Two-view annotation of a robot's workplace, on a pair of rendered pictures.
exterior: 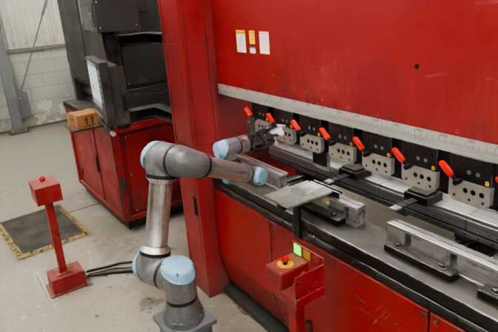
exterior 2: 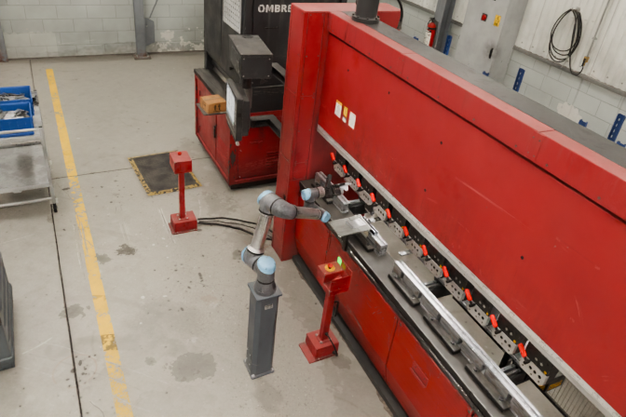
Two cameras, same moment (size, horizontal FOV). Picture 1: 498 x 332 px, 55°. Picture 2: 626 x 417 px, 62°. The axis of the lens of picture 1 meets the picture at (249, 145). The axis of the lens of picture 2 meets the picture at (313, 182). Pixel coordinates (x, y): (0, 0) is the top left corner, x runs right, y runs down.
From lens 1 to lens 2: 1.64 m
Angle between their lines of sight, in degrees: 14
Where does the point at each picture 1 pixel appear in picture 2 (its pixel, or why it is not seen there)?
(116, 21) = (255, 73)
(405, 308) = (388, 312)
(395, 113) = (410, 207)
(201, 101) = (303, 135)
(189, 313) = (267, 289)
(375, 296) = (376, 300)
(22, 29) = not seen: outside the picture
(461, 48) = (444, 195)
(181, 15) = (301, 77)
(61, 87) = (184, 20)
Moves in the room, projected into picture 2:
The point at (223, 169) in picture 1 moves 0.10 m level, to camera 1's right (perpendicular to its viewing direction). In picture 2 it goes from (303, 215) to (319, 217)
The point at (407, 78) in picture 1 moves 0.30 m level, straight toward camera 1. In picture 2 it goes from (419, 193) to (404, 217)
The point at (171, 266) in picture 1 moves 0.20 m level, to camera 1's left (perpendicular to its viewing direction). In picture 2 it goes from (263, 262) to (232, 257)
